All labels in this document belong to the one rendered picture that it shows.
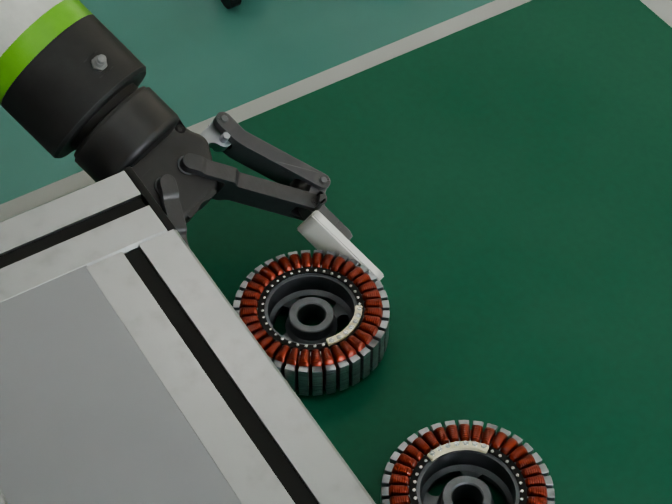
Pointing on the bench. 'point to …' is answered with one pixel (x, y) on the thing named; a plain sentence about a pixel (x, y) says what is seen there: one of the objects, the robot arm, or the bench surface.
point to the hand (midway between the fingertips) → (309, 318)
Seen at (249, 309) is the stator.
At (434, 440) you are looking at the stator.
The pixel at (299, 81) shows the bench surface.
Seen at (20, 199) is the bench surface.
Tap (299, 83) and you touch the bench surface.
